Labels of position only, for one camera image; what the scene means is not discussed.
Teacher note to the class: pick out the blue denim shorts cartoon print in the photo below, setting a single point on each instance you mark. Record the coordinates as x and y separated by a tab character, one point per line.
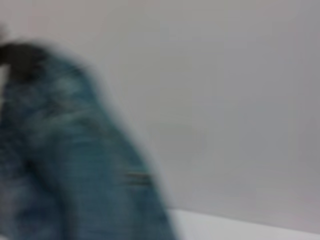
75	150

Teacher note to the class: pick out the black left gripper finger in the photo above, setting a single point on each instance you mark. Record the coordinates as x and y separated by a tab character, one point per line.
22	60

